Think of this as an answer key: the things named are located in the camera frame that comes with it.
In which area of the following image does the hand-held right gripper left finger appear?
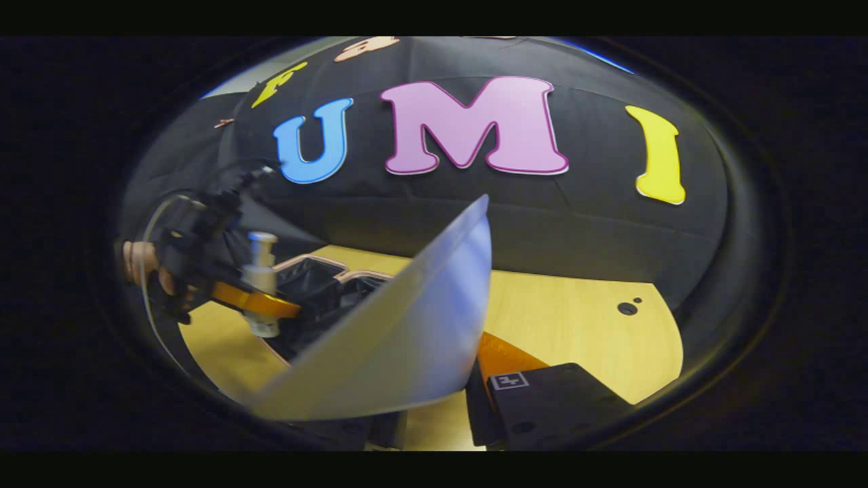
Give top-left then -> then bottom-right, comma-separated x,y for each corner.
285,409 -> 409,451

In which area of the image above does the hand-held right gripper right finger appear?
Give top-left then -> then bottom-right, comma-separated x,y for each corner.
467,331 -> 635,450

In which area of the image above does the white pump bottle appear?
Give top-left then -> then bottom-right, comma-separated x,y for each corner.
240,231 -> 283,339

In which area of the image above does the pink suitcase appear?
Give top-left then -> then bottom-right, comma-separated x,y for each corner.
260,253 -> 409,367

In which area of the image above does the white squeeze tube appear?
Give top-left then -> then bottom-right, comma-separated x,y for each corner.
247,194 -> 493,423

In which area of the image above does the black backdrop cloth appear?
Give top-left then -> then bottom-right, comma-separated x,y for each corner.
119,37 -> 730,314

